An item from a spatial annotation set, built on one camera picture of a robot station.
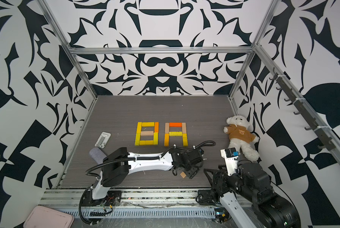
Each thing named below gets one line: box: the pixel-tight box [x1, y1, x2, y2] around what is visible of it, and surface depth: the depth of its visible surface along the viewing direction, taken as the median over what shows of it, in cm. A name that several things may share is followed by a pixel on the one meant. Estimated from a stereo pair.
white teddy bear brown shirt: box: [223, 114, 260, 162], surface depth 92 cm
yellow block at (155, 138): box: [153, 132, 159, 145], surface depth 97 cm
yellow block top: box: [141, 122, 155, 127], surface depth 104 cm
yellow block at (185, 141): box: [182, 133, 189, 147], surface depth 97 cm
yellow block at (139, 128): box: [136, 121, 142, 134], surface depth 103 cm
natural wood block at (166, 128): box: [164, 122, 170, 134], surface depth 103 cm
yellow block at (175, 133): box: [169, 131, 183, 137], surface depth 99 cm
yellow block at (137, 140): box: [134, 133, 141, 146], surface depth 97 cm
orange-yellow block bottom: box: [163, 133, 170, 147], surface depth 96 cm
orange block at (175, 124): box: [169, 122, 182, 128], surface depth 104 cm
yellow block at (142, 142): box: [139, 140, 154, 146], surface depth 96 cm
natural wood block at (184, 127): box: [181, 122, 187, 134], surface depth 104 cm
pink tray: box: [23, 205, 75, 228], surface depth 69 cm
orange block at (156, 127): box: [154, 121, 160, 133], surface depth 103 cm
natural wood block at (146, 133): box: [140, 131, 154, 136], surface depth 99 cm
